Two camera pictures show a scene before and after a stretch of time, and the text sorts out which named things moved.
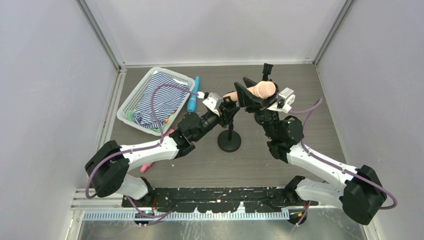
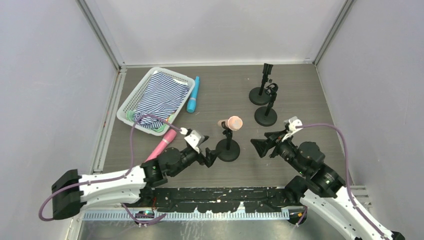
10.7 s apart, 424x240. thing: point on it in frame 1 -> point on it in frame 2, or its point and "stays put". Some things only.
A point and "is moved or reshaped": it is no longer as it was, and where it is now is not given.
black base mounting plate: x=225 y=199 stays put
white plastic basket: x=122 y=114 stays put
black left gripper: x=226 y=111 -> x=203 y=154
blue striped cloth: x=167 y=100 stays put
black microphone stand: x=229 y=141 is moved or reshaped
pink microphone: x=144 y=167 -> x=169 y=136
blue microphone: x=191 y=104 stays put
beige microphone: x=264 y=89 -> x=234 y=123
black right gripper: x=257 y=104 -> x=274 y=145
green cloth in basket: x=129 y=115 stays put
